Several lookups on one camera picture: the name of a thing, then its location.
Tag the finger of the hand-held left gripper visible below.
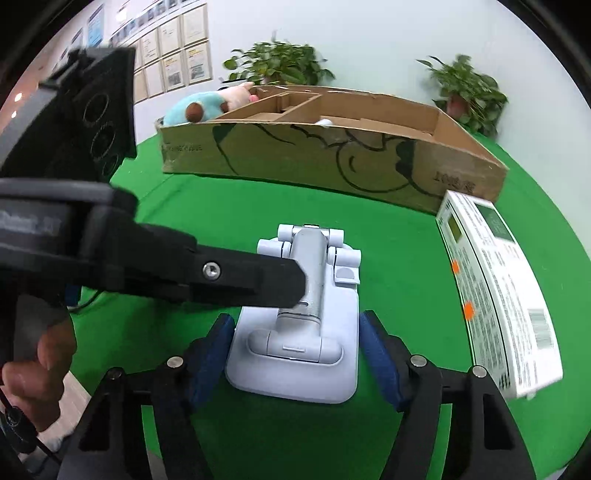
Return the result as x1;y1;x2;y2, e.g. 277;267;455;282
187;244;308;309

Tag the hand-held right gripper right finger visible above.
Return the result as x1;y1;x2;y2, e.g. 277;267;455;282
359;309;536;480

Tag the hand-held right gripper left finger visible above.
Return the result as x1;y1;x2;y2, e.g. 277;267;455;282
58;313;237;480

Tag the pale folding phone stand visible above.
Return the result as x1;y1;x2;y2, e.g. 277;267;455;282
225;223;362;405

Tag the brown cardboard box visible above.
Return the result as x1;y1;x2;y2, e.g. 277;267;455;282
154;84;510;216

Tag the pink and teal plush toy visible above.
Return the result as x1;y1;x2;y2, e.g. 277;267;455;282
164;83;259;126

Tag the person's left hand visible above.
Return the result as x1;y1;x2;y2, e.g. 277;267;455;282
0;318;78;433

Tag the green table cloth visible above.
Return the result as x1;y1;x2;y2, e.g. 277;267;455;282
69;131;585;480

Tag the white carton with green label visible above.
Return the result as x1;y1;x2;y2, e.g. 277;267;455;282
435;189;565;400

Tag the group of framed certificates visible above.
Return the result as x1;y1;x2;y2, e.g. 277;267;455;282
111;2;213;100

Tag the potted plant with white pot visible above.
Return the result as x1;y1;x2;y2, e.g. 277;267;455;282
223;31;336;89

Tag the potted plant with red pot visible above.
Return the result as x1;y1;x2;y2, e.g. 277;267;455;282
416;54;509;139

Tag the large blue wall poster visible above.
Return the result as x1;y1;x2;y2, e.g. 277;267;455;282
85;6;105;48

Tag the black cable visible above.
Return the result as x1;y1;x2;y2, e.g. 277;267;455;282
0;390;63;464

